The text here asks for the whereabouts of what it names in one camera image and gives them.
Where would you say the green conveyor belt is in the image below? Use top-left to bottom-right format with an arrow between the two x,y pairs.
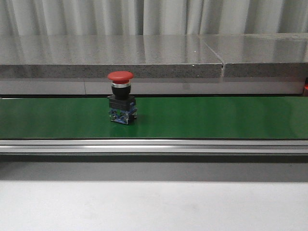
0,96 -> 308,139

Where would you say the grey pleated curtain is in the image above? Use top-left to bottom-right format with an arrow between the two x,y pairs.
0,0 -> 308,36

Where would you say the grey stone slab right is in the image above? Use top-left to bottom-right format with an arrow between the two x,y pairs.
199,33 -> 308,81

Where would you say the aluminium conveyor frame rail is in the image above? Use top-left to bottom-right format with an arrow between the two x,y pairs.
0,139 -> 308,156

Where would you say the grey stone slab left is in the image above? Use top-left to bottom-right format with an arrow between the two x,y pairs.
0,35 -> 222,79

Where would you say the red mushroom push button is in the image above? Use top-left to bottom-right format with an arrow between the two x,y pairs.
107,71 -> 137,125

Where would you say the grey stone slab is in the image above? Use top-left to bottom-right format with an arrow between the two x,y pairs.
199,33 -> 308,81
0,35 -> 222,79

